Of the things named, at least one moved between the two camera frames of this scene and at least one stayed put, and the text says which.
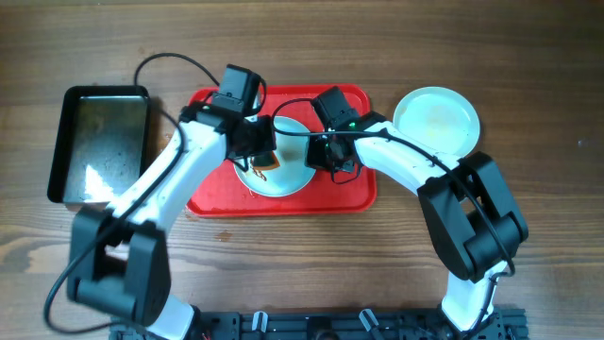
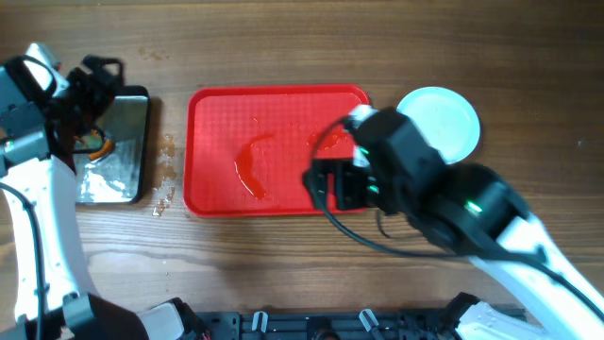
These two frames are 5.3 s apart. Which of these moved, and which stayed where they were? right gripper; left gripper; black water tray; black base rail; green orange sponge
Moved: right gripper; left gripper; green orange sponge
Stayed: black base rail; black water tray
